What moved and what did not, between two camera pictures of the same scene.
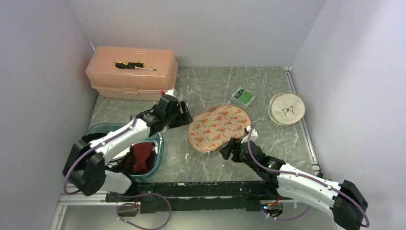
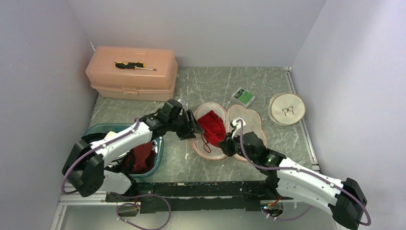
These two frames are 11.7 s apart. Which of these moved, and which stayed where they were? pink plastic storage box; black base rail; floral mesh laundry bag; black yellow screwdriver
Moved: floral mesh laundry bag
Stayed: black base rail; black yellow screwdriver; pink plastic storage box
